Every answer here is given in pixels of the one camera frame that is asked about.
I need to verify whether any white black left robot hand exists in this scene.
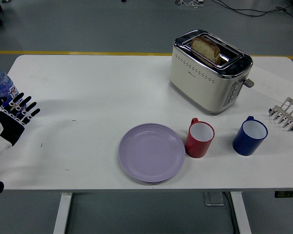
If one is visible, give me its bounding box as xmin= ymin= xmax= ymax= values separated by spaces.
xmin=0 ymin=92 xmax=41 ymax=161

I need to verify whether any purple round plate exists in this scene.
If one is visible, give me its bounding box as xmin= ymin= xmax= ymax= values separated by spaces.
xmin=119 ymin=122 xmax=186 ymax=183

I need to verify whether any clear plastic water bottle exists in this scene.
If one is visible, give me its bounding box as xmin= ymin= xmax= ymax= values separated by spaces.
xmin=0 ymin=60 xmax=22 ymax=108

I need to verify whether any white table leg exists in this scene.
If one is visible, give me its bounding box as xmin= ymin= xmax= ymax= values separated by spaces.
xmin=53 ymin=192 xmax=73 ymax=234
xmin=230 ymin=191 xmax=252 ymax=234

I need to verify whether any red enamel mug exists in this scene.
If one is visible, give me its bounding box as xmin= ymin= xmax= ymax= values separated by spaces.
xmin=185 ymin=117 xmax=215 ymax=158

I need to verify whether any cream chrome toaster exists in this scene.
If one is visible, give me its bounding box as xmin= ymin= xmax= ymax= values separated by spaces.
xmin=168 ymin=29 xmax=255 ymax=116

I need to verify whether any brown bread slice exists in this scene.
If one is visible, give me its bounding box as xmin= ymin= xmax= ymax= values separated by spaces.
xmin=191 ymin=36 xmax=221 ymax=65

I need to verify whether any grey floor socket box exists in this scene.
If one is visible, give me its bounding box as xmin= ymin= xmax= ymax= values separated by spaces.
xmin=203 ymin=192 xmax=226 ymax=207

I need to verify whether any blue enamel mug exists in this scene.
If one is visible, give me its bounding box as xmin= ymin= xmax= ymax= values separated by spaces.
xmin=232 ymin=116 xmax=269 ymax=156

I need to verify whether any white paper sheet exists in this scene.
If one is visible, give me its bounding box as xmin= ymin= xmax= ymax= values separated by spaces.
xmin=249 ymin=65 xmax=293 ymax=102

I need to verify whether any silver metal toast rack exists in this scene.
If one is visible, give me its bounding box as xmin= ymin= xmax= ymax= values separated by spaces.
xmin=268 ymin=97 xmax=293 ymax=133

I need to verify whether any white wire frame stand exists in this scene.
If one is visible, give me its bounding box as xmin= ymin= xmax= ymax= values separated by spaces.
xmin=174 ymin=0 xmax=204 ymax=8

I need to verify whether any black floor cable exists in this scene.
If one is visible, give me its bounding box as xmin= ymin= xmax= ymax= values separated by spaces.
xmin=211 ymin=0 xmax=293 ymax=18

